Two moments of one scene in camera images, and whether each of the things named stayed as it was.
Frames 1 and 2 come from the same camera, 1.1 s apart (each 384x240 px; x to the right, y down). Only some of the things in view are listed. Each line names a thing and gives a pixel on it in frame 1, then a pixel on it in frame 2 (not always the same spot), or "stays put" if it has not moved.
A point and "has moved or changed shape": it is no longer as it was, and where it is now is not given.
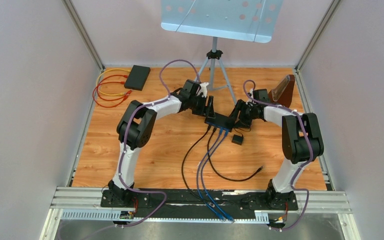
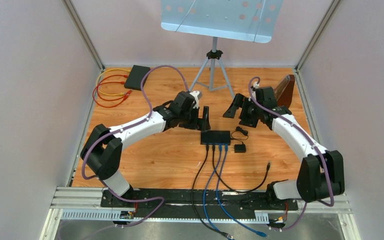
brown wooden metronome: x=281 y=94 stays put
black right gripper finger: x=244 y=120 stays put
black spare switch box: x=137 y=77 stays put
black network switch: x=225 y=122 has moved or changed shape
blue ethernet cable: x=207 y=198 to x=261 y=233
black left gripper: x=204 y=111 to x=196 y=124
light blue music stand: x=254 y=20 stays put
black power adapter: x=237 y=139 to x=239 y=148
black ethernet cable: x=207 y=130 to x=227 y=235
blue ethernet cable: x=204 y=162 to x=205 y=192
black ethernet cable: x=220 y=175 to x=224 y=183
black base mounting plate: x=198 y=203 stays put
